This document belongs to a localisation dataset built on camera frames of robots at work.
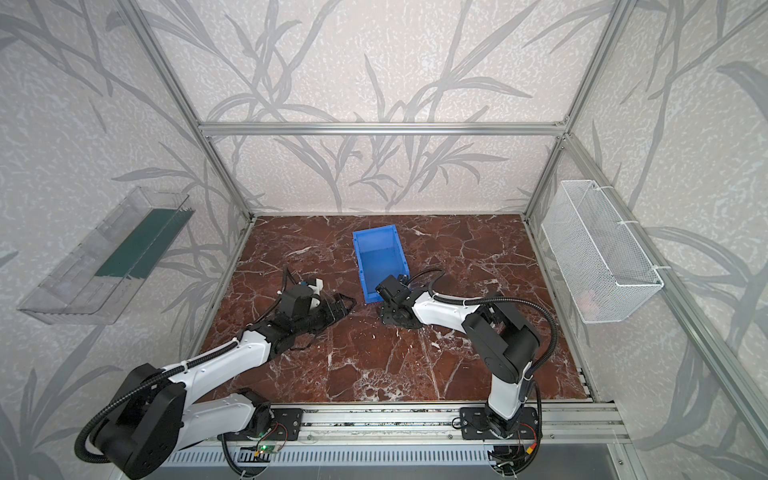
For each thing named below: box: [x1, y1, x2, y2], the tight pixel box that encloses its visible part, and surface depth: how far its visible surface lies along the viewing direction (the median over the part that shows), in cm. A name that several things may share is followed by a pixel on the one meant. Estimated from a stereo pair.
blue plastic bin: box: [352, 224, 411, 304], surface depth 104 cm
